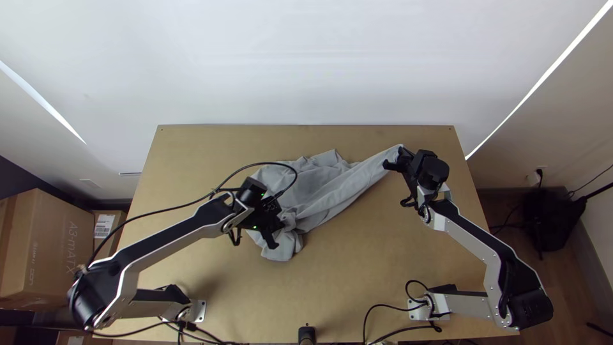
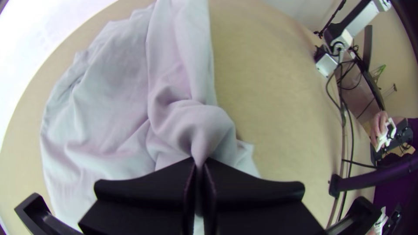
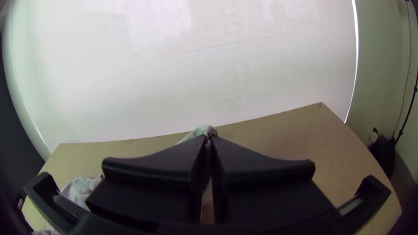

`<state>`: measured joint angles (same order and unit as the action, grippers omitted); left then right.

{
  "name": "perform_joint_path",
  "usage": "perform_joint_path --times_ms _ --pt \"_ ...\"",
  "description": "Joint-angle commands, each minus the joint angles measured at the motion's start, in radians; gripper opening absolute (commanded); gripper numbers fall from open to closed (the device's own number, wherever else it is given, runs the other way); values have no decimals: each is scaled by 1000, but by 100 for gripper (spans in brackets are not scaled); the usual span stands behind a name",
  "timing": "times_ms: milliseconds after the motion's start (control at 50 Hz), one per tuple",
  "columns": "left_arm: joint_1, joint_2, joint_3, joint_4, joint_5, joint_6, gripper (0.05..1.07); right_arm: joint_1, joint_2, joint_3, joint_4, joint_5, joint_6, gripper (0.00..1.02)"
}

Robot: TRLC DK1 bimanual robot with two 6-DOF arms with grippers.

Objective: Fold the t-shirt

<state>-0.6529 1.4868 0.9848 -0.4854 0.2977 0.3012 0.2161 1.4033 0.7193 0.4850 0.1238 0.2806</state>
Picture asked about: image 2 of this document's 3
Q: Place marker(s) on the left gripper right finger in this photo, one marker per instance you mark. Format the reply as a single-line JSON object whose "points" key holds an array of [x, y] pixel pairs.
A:
{"points": [[254, 209]]}

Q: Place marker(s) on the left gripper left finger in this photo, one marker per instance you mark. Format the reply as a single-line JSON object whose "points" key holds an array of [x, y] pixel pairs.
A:
{"points": [[140, 202]]}

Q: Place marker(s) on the grey t-shirt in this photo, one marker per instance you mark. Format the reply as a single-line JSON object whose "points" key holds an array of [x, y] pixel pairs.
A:
{"points": [[130, 98]]}

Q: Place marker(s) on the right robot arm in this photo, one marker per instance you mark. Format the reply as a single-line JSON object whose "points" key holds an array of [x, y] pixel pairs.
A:
{"points": [[362, 16]]}

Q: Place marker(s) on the person's hand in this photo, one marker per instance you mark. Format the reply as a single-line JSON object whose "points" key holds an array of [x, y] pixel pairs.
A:
{"points": [[378, 125]]}

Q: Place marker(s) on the black camera pole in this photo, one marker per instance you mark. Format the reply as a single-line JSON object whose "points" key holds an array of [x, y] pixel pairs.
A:
{"points": [[375, 178]]}

